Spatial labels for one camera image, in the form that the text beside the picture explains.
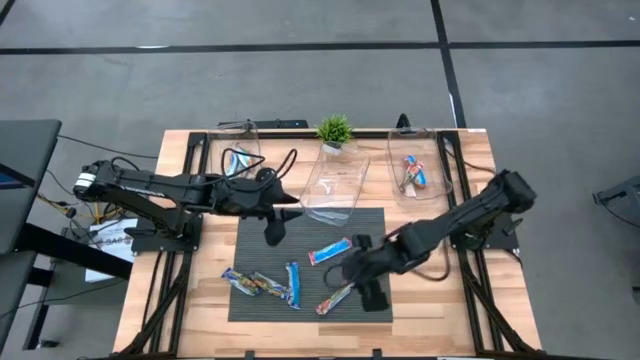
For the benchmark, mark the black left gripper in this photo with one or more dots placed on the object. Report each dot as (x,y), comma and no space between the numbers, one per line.
(247,200)

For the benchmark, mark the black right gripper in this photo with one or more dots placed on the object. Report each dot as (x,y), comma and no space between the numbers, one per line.
(372,265)

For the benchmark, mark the blue red-ended granola bar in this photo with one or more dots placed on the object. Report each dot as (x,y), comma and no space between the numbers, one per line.
(330,251)
(416,172)

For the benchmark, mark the snack bars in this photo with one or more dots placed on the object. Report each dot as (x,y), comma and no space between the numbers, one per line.
(270,285)

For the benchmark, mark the blue snack packet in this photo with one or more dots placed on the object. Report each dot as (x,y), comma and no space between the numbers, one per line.
(240,282)

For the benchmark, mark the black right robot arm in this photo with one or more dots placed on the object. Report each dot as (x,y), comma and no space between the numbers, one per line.
(475,210)

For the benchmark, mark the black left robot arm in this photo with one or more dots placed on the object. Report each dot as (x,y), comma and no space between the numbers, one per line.
(150,182)

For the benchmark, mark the beige red-ended granola bar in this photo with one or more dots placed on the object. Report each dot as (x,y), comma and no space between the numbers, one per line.
(332,300)

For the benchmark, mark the blue white granola bar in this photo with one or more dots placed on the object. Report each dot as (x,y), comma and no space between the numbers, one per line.
(244,159)
(294,285)

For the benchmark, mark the clear plastic bin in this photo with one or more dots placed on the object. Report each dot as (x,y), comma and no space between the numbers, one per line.
(340,185)
(250,137)
(435,160)

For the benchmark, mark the grey ribbed mat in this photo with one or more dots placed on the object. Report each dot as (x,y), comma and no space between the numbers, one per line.
(310,310)

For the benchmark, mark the white plant pot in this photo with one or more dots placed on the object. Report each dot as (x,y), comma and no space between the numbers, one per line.
(332,147)

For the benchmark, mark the black power strip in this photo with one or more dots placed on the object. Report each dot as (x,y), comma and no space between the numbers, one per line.
(280,123)

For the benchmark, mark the green artificial plant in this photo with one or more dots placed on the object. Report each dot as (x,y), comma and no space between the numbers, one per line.
(334,127)

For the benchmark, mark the white paper sheet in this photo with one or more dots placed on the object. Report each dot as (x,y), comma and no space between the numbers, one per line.
(117,235)

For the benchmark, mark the black desk leg beam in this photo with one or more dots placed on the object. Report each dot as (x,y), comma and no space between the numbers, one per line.
(75,250)

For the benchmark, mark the dark grey equipment stand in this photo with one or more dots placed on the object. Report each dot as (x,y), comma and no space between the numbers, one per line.
(620,195)

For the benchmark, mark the grey desk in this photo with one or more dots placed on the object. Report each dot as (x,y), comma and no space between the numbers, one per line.
(25,150)

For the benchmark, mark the blue screen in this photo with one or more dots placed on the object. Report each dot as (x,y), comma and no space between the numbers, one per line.
(7,180)

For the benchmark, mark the black aluminium table frame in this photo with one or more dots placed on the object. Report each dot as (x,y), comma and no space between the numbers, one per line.
(375,134)

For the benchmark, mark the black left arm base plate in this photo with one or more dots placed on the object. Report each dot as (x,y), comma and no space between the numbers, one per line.
(150,245)

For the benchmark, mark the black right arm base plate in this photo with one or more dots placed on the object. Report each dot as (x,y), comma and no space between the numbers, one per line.
(500,240)

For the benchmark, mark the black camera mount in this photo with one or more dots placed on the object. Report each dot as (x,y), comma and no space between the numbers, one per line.
(403,122)

